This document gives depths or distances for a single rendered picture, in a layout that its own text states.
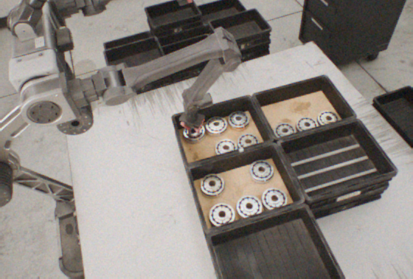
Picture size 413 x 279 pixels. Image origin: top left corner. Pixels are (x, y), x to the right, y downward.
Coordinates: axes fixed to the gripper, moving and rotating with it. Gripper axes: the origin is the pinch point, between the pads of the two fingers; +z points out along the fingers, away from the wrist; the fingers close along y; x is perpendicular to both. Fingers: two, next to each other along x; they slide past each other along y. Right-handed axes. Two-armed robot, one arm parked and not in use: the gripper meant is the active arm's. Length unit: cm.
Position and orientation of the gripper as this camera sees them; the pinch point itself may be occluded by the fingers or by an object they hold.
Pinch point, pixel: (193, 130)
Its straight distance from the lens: 167.5
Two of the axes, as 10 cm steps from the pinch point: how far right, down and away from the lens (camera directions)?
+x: -4.1, 7.2, -5.6
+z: 0.6, 6.3, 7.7
